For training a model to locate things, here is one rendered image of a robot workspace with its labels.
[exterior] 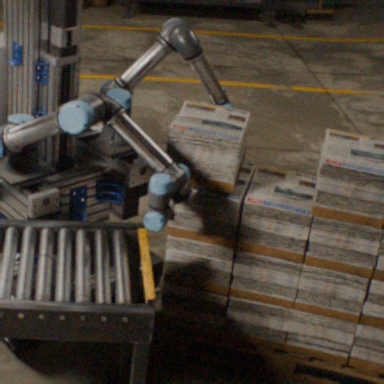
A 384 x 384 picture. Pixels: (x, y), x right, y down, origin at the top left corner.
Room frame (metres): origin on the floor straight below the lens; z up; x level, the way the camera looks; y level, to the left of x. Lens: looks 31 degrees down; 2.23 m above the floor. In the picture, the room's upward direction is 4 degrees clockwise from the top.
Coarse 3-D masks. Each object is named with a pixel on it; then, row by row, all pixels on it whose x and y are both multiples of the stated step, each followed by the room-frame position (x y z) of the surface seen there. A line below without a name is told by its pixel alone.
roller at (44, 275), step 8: (40, 232) 2.38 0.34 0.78; (48, 232) 2.35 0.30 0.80; (40, 240) 2.31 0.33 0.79; (48, 240) 2.30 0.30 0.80; (40, 248) 2.25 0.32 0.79; (48, 248) 2.25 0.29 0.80; (40, 256) 2.20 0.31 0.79; (48, 256) 2.20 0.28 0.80; (40, 264) 2.15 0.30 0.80; (48, 264) 2.15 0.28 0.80; (40, 272) 2.10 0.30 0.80; (48, 272) 2.10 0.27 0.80; (40, 280) 2.05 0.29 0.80; (48, 280) 2.06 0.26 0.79; (40, 288) 2.00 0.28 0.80; (48, 288) 2.02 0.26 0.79; (40, 296) 1.96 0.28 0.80; (48, 296) 1.97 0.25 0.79
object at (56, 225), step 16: (0, 224) 2.38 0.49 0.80; (16, 224) 2.39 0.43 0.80; (32, 224) 2.40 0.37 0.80; (48, 224) 2.40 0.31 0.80; (64, 224) 2.41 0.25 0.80; (80, 224) 2.42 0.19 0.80; (96, 224) 2.43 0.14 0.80; (112, 224) 2.44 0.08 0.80; (128, 224) 2.44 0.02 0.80; (112, 240) 2.41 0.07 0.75; (128, 240) 2.41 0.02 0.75; (112, 256) 2.41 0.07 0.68; (128, 256) 2.41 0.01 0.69
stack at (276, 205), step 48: (192, 192) 2.69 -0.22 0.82; (240, 192) 2.71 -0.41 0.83; (288, 192) 2.75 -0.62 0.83; (192, 240) 2.70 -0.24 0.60; (240, 240) 2.64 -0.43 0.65; (288, 240) 2.59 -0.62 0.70; (336, 240) 2.54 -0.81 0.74; (192, 288) 2.69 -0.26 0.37; (240, 288) 2.63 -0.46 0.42; (288, 288) 2.58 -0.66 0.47; (336, 288) 2.52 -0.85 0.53; (192, 336) 2.67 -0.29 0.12; (288, 336) 2.57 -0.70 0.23; (336, 336) 2.50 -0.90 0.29
